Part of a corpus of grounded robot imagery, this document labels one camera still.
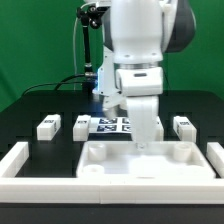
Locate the white square desk top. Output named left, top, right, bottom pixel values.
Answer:
left=76, top=141, right=215, bottom=180

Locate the black cable on table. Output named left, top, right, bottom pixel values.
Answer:
left=21, top=73, right=88, bottom=98

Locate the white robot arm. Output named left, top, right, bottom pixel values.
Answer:
left=84, top=0, right=196, bottom=149

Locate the fiducial marker sheet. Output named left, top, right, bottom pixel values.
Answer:
left=89, top=117, right=131, bottom=133

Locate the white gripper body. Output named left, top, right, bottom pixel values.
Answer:
left=116, top=67, right=163, bottom=97

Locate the white U-shaped obstacle fence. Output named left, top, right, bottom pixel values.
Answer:
left=0, top=142, right=224, bottom=204

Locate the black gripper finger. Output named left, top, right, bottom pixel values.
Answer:
left=144, top=96, right=159, bottom=148
left=126, top=97, right=144, bottom=149

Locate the black camera stand pole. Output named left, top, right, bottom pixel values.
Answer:
left=76, top=4, right=106, bottom=87

